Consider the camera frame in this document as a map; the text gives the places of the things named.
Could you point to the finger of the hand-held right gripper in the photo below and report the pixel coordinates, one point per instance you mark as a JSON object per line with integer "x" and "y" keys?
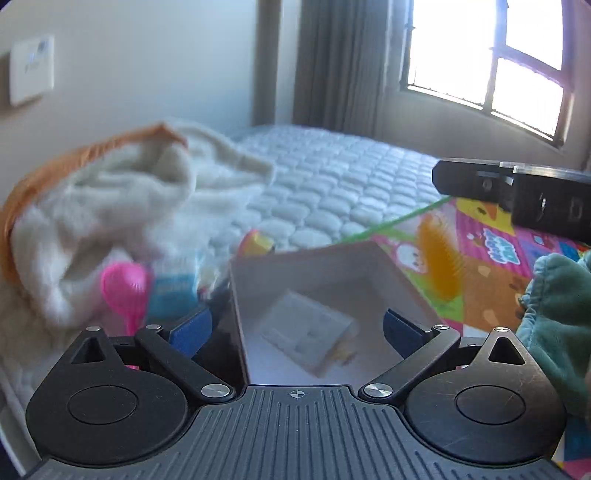
{"x": 466, "y": 182}

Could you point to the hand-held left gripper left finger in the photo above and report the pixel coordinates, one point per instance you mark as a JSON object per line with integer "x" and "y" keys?
{"x": 189, "y": 334}

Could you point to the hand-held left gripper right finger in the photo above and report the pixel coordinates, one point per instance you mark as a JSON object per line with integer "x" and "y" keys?
{"x": 404, "y": 332}

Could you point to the yellow ribbed brush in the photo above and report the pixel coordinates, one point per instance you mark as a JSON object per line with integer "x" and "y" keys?
{"x": 441, "y": 263}

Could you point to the white plastic case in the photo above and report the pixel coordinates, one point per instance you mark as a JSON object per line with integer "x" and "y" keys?
{"x": 304, "y": 327}

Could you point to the small cream bottle red cap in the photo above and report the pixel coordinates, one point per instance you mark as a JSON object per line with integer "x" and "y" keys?
{"x": 254, "y": 242}

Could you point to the pink cardboard box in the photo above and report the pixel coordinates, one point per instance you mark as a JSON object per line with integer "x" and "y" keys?
{"x": 300, "y": 272}

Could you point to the blue tissue packet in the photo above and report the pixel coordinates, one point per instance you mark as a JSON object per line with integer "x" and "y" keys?
{"x": 173, "y": 286}

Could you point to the colourful cartoon play mat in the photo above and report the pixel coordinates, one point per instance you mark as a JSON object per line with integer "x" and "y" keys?
{"x": 489, "y": 258}

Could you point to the pink plastic scoop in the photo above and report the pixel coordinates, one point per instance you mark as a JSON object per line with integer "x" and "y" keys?
{"x": 122, "y": 284}

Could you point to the green fleece blanket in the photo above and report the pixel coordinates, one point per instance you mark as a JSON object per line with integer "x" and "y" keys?
{"x": 558, "y": 323}

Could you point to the white quilted mattress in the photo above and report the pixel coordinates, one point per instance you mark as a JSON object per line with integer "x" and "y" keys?
{"x": 332, "y": 184}

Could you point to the brown framed window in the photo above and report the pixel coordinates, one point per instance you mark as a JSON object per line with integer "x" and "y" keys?
{"x": 452, "y": 46}

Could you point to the white fleece blanket orange trim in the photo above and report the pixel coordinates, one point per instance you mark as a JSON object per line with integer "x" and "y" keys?
{"x": 115, "y": 207}

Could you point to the grey curtain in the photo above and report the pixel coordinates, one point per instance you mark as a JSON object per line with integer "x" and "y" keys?
{"x": 341, "y": 60}

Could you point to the white wall box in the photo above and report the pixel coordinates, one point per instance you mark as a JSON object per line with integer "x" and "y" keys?
{"x": 32, "y": 69}

